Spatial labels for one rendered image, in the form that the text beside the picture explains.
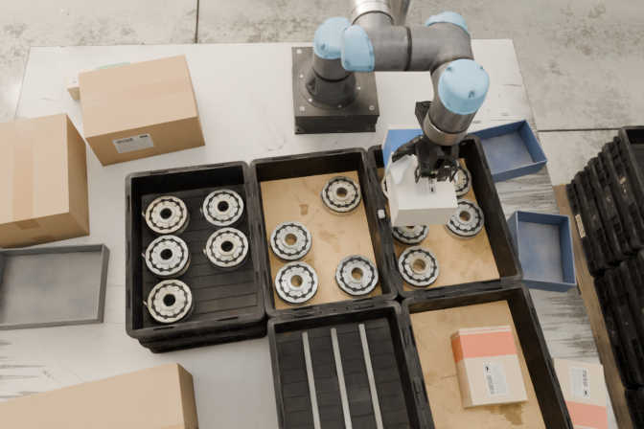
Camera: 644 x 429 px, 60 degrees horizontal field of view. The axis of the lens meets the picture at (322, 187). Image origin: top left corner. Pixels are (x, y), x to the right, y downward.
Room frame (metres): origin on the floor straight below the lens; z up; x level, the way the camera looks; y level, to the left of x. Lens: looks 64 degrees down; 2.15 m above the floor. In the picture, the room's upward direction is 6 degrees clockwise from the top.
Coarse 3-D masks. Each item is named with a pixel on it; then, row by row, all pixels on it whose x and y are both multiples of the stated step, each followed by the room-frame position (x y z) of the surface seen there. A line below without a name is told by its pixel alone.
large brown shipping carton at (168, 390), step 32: (96, 384) 0.11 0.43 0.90; (128, 384) 0.11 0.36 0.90; (160, 384) 0.12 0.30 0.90; (192, 384) 0.14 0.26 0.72; (0, 416) 0.03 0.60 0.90; (32, 416) 0.03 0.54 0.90; (64, 416) 0.04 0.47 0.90; (96, 416) 0.05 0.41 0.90; (128, 416) 0.05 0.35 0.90; (160, 416) 0.06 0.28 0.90; (192, 416) 0.07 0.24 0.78
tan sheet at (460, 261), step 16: (432, 240) 0.54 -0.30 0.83; (448, 240) 0.54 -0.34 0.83; (464, 240) 0.54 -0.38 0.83; (480, 240) 0.55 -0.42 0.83; (448, 256) 0.50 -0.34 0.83; (464, 256) 0.50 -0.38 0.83; (480, 256) 0.51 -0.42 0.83; (448, 272) 0.46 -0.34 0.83; (464, 272) 0.46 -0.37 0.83; (480, 272) 0.46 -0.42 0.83; (496, 272) 0.47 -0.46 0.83
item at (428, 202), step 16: (400, 128) 0.66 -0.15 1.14; (416, 128) 0.66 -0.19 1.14; (384, 144) 0.65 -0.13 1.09; (400, 144) 0.62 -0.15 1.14; (384, 160) 0.62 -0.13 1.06; (416, 160) 0.59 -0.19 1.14; (400, 192) 0.51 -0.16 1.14; (416, 192) 0.51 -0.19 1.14; (432, 192) 0.51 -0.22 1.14; (448, 192) 0.52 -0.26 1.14; (400, 208) 0.47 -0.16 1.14; (416, 208) 0.47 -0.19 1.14; (432, 208) 0.48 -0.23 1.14; (448, 208) 0.48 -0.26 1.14; (400, 224) 0.47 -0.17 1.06; (416, 224) 0.48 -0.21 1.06; (432, 224) 0.48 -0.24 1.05
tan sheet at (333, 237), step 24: (264, 192) 0.62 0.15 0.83; (288, 192) 0.63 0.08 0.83; (312, 192) 0.64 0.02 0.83; (264, 216) 0.55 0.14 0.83; (288, 216) 0.56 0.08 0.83; (312, 216) 0.57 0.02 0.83; (336, 216) 0.57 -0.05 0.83; (360, 216) 0.58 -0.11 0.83; (288, 240) 0.49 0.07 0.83; (312, 240) 0.50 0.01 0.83; (336, 240) 0.51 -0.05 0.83; (360, 240) 0.51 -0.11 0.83; (312, 264) 0.44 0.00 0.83; (336, 264) 0.45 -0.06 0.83; (336, 288) 0.38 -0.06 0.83
